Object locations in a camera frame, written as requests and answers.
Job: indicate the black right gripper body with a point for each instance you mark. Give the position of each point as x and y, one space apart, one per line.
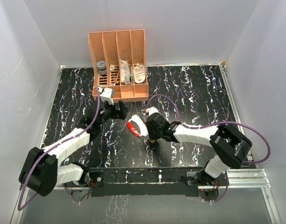
154 134

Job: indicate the oval white blister pack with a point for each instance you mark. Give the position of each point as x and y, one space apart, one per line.
139 73

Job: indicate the orange plastic desk organizer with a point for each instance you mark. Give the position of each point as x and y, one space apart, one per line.
119 63

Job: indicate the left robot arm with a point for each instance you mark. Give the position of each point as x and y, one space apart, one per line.
43 169

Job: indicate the white product packet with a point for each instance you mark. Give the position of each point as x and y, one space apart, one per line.
125 72

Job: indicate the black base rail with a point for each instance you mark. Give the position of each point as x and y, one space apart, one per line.
147 181

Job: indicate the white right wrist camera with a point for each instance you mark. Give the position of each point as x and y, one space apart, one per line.
150 111

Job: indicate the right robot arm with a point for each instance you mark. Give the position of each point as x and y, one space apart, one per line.
230 145

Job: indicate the grey round tin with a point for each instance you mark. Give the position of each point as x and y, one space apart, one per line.
101 66

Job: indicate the small white card box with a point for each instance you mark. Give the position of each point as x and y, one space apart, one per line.
112 67

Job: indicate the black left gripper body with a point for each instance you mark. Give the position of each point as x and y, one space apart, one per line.
110 112

